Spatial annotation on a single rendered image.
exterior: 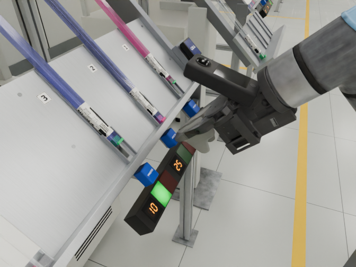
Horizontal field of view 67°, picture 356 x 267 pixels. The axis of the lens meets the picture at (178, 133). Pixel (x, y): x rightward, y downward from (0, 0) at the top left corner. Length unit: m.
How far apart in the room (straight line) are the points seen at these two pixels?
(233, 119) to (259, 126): 0.04
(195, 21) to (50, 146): 0.67
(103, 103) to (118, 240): 0.83
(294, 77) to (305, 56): 0.03
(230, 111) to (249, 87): 0.04
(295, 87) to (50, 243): 0.35
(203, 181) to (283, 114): 1.00
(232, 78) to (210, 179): 1.02
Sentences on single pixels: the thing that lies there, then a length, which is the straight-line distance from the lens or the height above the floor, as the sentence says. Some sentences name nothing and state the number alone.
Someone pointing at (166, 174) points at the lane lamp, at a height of 0.66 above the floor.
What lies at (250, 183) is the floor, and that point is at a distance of 1.43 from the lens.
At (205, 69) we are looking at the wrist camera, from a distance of 0.41.
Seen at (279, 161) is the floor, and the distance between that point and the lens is 1.59.
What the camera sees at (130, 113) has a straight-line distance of 0.48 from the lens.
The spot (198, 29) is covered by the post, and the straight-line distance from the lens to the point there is 0.94.
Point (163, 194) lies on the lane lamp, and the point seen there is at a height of 0.65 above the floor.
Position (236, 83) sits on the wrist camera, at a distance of 0.40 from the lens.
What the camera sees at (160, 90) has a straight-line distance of 0.56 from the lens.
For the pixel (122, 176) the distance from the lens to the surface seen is 0.39.
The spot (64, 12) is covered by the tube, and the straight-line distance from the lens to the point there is 0.53.
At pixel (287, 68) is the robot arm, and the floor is 0.87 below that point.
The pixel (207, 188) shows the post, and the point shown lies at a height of 0.01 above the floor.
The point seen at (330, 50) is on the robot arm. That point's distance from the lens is 0.37.
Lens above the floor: 1.01
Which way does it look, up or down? 37 degrees down
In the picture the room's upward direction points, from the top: straight up
